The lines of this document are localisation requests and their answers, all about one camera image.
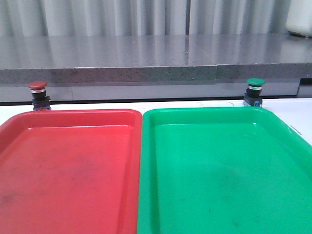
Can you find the green mushroom push button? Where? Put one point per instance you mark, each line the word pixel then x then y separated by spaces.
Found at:
pixel 252 94

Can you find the red plastic tray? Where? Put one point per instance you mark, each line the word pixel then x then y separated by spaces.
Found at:
pixel 70 172

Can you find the green plastic tray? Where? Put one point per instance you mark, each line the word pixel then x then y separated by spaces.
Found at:
pixel 224 170

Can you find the white container in background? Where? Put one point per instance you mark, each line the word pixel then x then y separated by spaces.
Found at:
pixel 299 19

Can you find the grey stone counter slab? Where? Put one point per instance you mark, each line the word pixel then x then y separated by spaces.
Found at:
pixel 123 59

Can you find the red mushroom push button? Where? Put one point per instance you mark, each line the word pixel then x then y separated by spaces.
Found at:
pixel 40 100

